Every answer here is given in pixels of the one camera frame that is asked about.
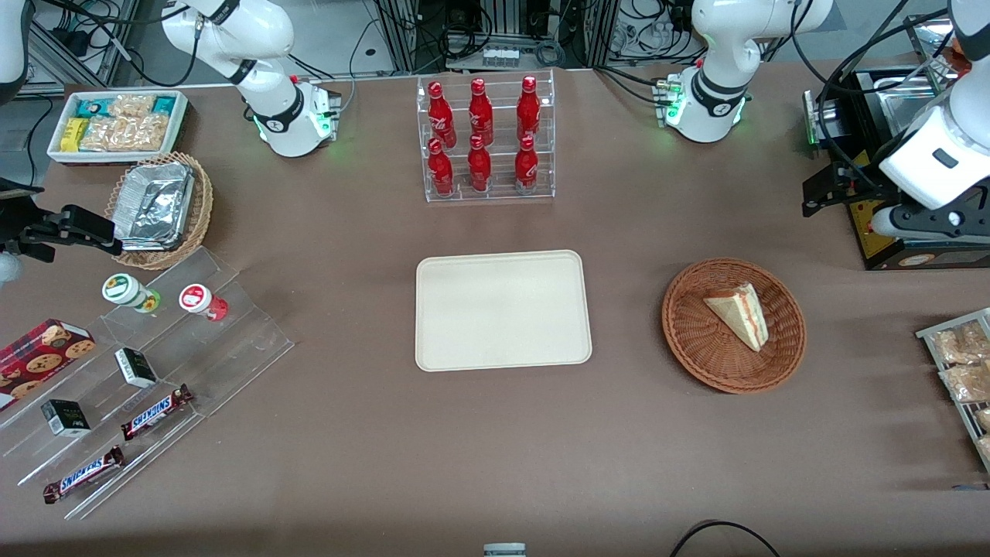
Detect beige plastic tray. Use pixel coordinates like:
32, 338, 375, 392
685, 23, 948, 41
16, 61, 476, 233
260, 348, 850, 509
415, 249, 593, 373

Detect white plastic snack bin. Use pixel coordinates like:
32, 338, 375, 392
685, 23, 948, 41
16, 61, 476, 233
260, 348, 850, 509
46, 89, 190, 166

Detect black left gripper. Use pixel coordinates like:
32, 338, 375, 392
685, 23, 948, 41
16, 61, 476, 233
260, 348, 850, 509
802, 165, 990, 243

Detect black food warmer appliance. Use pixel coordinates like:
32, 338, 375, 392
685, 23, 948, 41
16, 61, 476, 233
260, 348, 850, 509
839, 12, 990, 272

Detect green lid yogurt cup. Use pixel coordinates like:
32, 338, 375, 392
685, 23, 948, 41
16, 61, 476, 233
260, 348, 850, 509
101, 272, 162, 314

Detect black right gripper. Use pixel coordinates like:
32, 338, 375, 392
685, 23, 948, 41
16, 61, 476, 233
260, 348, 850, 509
0, 179, 124, 285

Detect light wicker basket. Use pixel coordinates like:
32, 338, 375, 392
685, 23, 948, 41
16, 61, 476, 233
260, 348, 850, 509
104, 151, 214, 272

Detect small black carton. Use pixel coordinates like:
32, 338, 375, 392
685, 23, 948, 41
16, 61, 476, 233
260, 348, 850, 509
40, 398, 92, 439
114, 347, 159, 389

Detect Snickers chocolate bar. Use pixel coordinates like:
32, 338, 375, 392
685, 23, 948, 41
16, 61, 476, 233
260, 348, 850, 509
120, 384, 194, 442
43, 445, 126, 505

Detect aluminium foil tray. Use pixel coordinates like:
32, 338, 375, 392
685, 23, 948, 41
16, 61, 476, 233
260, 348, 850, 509
114, 161, 196, 252

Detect red cookie box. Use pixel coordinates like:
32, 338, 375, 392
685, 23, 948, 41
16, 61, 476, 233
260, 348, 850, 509
0, 319, 97, 412

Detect silver box with green light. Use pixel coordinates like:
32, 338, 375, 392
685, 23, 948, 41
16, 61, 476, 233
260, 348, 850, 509
802, 89, 845, 148

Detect steel warmer pan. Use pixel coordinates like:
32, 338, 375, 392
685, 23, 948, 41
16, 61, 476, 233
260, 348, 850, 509
874, 73, 956, 136

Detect red lid yogurt cup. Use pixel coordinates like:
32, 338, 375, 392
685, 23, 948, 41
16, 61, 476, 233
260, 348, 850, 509
178, 283, 229, 323

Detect clear acrylic stepped display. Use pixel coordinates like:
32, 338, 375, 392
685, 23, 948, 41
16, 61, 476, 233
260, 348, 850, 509
0, 246, 296, 521

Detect black cable loop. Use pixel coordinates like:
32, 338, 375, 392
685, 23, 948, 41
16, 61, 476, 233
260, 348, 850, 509
669, 520, 782, 557

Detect clear bag of crackers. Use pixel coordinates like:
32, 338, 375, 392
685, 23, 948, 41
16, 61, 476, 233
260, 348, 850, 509
108, 93, 158, 121
118, 114, 171, 152
80, 116, 125, 152

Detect red cola bottle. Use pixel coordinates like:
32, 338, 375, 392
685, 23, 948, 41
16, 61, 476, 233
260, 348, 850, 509
428, 138, 455, 196
428, 81, 457, 148
468, 77, 494, 145
467, 135, 493, 193
517, 75, 541, 142
514, 135, 539, 194

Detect triangular sandwich wedge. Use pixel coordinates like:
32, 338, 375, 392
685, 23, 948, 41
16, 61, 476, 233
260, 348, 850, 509
702, 282, 770, 353

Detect grey wire rack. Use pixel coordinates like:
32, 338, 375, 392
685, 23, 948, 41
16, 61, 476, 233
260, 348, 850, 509
915, 308, 990, 474

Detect clear acrylic bottle rack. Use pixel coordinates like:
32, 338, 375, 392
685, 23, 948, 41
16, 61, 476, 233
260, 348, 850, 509
416, 68, 556, 203

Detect empty-weave brown wicker basket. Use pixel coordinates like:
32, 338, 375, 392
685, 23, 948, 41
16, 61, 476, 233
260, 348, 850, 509
661, 258, 807, 395

